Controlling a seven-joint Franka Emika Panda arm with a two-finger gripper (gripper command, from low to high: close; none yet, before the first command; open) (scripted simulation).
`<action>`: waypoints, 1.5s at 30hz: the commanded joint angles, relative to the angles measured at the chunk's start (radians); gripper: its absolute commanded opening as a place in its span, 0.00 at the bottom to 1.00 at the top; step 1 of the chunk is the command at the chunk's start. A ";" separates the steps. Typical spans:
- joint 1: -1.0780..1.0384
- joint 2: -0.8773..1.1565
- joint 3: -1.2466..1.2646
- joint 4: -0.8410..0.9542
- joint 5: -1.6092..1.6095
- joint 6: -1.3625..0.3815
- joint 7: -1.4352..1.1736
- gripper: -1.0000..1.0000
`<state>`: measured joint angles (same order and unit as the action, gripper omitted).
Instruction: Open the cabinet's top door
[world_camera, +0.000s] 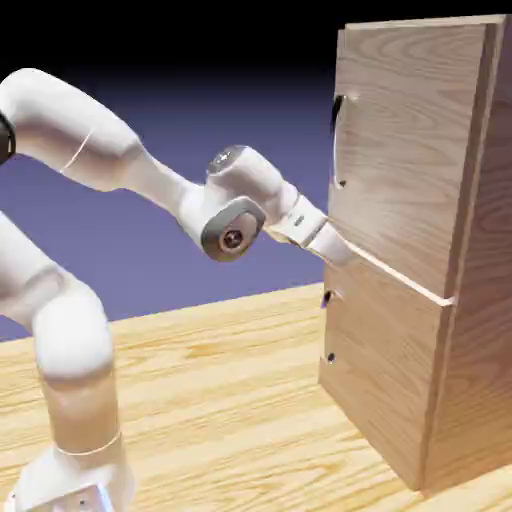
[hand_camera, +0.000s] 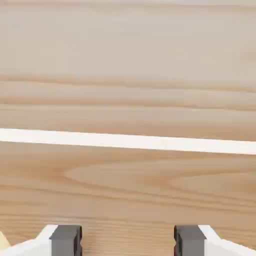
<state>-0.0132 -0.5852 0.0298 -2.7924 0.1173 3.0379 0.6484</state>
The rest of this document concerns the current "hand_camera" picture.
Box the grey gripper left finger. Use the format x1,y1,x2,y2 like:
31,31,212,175
2,224,83,256

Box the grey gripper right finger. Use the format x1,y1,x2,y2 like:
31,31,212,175
173,224,256,256

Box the light wood cabinet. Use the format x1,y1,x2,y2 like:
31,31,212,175
0,0,256,156

